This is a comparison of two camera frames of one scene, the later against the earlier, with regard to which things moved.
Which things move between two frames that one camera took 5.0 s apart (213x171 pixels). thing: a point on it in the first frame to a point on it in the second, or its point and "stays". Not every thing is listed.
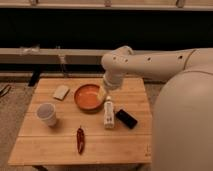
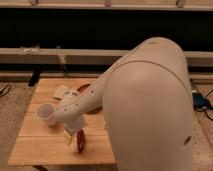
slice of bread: x=61 y=92 stays
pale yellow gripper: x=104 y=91 to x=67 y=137
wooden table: x=82 y=122 stays
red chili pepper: x=80 y=139 stays
